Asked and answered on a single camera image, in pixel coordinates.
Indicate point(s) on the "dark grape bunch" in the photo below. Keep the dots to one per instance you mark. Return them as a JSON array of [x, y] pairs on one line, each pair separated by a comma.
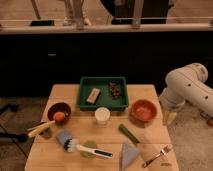
[[114, 90]]

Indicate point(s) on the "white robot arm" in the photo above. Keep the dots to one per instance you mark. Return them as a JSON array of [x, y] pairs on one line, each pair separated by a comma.
[[187, 84]]

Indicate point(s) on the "green plastic tray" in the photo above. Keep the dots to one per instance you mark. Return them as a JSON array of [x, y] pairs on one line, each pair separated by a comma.
[[104, 99]]

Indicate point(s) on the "white cup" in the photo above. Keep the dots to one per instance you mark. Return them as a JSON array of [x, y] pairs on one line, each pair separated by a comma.
[[102, 115]]

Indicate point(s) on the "green cucumber piece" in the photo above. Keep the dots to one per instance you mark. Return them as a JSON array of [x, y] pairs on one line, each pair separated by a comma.
[[126, 132]]

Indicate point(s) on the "orange bowl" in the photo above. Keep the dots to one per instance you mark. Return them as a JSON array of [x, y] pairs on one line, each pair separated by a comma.
[[143, 110]]

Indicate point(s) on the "dark red bowl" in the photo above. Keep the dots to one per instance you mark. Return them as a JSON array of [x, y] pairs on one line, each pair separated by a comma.
[[59, 107]]

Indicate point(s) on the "orange fruit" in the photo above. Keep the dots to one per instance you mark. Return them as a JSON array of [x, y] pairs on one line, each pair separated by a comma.
[[59, 116]]

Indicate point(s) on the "blue grey cloth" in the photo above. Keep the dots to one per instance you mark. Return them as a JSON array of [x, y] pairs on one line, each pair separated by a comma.
[[128, 154]]

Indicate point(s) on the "silver fork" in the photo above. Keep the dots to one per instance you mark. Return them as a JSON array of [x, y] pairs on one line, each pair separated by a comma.
[[162, 152]]

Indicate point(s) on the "dish brush white handle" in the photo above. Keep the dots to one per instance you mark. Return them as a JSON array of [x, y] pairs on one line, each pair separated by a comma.
[[71, 144]]

